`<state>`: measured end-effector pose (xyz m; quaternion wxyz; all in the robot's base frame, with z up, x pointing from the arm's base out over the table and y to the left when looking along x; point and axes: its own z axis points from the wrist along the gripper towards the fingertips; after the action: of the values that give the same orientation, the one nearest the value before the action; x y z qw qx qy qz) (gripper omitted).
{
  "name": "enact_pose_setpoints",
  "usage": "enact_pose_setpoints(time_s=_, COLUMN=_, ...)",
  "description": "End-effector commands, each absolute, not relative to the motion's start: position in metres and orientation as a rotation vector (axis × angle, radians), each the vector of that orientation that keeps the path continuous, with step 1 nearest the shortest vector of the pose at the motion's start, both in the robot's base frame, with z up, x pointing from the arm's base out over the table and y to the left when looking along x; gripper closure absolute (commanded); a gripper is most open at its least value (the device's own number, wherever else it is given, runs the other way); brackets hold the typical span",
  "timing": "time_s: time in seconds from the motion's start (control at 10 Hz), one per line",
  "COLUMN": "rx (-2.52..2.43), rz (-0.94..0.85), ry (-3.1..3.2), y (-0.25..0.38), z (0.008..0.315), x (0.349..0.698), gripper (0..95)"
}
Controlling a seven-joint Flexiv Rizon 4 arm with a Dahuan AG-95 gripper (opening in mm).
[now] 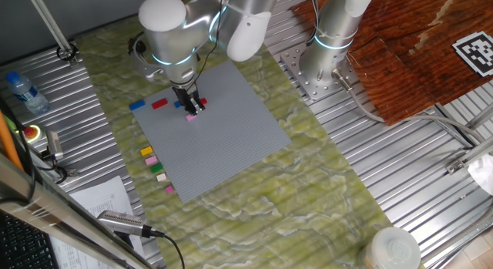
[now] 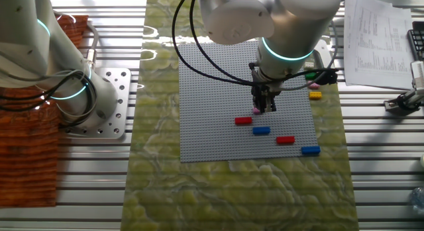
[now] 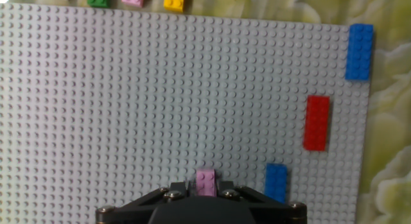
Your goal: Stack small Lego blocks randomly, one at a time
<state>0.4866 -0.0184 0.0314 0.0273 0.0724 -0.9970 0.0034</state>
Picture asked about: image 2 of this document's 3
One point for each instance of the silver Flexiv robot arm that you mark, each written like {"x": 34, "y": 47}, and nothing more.
{"x": 291, "y": 26}

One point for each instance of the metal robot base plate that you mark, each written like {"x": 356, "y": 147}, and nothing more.
{"x": 119, "y": 102}

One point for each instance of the red Lego brick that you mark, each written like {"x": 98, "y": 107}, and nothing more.
{"x": 243, "y": 120}
{"x": 285, "y": 140}

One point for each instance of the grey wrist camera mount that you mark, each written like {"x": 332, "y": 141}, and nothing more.
{"x": 326, "y": 75}

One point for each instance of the pink Lego brick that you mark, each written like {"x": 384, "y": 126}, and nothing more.
{"x": 255, "y": 110}
{"x": 314, "y": 86}

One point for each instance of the blue Lego brick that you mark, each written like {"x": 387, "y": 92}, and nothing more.
{"x": 310, "y": 150}
{"x": 261, "y": 130}

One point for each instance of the grey Lego baseplate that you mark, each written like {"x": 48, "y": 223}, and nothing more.
{"x": 212, "y": 135}

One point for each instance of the printed paper sheets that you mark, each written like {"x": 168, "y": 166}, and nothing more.
{"x": 377, "y": 42}

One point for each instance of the green Lego brick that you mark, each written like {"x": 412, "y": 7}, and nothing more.
{"x": 310, "y": 75}

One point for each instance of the white Lego brick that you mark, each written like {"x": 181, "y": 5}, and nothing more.
{"x": 309, "y": 64}

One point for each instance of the black keyboard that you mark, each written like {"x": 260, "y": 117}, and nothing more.
{"x": 418, "y": 39}

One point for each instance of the silver camera on mount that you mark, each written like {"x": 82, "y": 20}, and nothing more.
{"x": 418, "y": 77}

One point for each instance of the green marble pattern mat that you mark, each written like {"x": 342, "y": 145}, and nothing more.
{"x": 232, "y": 191}

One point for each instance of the yellow Lego brick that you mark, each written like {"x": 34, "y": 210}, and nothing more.
{"x": 315, "y": 95}

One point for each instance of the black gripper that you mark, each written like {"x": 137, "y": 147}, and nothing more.
{"x": 265, "y": 90}

